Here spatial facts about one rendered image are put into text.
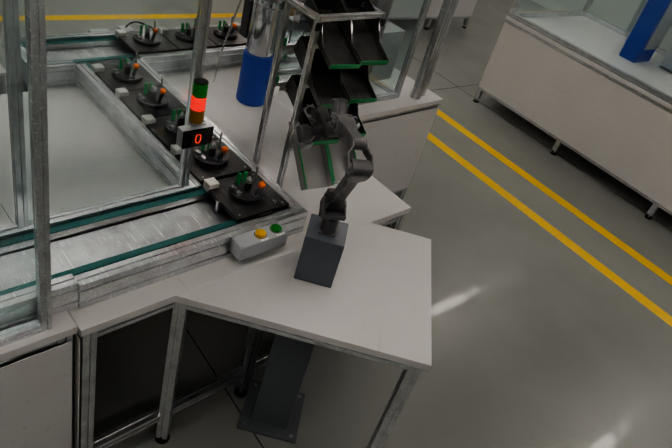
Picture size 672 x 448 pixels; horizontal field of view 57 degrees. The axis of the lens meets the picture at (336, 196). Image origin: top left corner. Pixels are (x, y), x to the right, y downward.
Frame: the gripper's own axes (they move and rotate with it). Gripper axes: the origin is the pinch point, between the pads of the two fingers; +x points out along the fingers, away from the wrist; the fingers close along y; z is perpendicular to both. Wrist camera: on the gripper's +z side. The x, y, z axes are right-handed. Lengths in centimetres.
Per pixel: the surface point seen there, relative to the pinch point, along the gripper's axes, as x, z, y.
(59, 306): 25, -39, 89
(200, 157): 45.0, -4.3, 16.9
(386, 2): 33, 56, -103
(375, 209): 10, -39, -44
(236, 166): 39.3, -10.4, 4.5
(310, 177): 15.2, -18.8, -12.6
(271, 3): 57, 59, -46
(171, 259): 17, -34, 55
